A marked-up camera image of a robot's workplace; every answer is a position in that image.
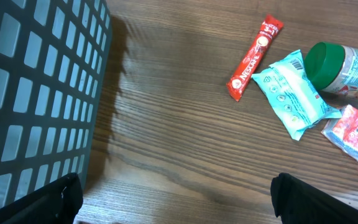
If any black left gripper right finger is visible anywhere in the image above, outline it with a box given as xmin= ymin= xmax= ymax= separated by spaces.
xmin=270 ymin=173 xmax=358 ymax=224

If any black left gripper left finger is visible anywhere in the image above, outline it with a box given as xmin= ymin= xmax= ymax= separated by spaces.
xmin=0 ymin=172 xmax=83 ymax=223

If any red white small carton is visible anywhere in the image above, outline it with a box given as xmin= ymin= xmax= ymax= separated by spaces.
xmin=321 ymin=105 xmax=358 ymax=162

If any pale green small packet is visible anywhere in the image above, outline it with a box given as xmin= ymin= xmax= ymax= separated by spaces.
xmin=252 ymin=50 xmax=342 ymax=141

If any small jar green lid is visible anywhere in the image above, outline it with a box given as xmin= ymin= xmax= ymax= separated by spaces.
xmin=304 ymin=42 xmax=358 ymax=98

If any red small packet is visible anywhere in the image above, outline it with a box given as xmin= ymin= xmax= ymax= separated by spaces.
xmin=226 ymin=14 xmax=284 ymax=101

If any grey plastic shopping basket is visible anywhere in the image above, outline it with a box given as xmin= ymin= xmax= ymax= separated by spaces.
xmin=0 ymin=0 xmax=112 ymax=208

